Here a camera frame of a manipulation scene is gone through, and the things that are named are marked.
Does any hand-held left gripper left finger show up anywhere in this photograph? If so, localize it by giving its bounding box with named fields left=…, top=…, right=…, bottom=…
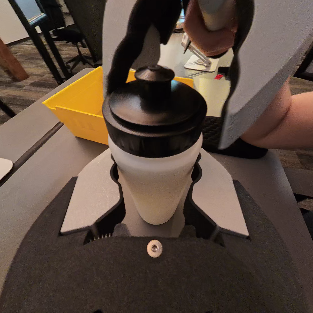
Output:
left=60, top=149, right=126, bottom=237

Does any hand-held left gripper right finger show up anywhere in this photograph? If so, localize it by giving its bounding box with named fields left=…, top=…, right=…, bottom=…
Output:
left=183, top=153, right=250, bottom=240

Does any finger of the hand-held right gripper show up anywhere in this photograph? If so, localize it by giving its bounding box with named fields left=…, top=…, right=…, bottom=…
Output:
left=102, top=0, right=189, bottom=98
left=218, top=0, right=313, bottom=150

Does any white plastic bottle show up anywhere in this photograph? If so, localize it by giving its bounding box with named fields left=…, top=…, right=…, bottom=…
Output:
left=108, top=133, right=204, bottom=225

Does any yellow plastic bin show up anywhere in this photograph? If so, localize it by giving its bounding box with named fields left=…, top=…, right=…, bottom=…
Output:
left=42, top=66, right=195, bottom=145

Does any black bottle lid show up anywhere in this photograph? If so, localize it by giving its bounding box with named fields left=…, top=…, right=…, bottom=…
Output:
left=102, top=65, right=208, bottom=158

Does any black panel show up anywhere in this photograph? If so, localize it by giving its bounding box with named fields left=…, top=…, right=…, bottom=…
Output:
left=64, top=0, right=105, bottom=67

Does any black office chair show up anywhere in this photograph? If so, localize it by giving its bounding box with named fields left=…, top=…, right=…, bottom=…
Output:
left=49, top=0, right=94, bottom=71

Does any silver metal stand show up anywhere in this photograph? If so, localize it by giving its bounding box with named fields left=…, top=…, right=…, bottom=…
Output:
left=181, top=32, right=219, bottom=72

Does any black framed whiteboard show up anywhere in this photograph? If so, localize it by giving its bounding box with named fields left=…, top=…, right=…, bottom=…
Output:
left=8, top=0, right=71, bottom=85

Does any black round mat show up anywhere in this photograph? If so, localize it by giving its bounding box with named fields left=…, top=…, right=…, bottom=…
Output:
left=202, top=115, right=268, bottom=159

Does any white stand base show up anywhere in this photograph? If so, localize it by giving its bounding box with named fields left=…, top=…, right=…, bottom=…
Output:
left=0, top=158, right=13, bottom=181

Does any wooden post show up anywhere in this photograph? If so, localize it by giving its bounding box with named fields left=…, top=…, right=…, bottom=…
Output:
left=0, top=38, right=30, bottom=82

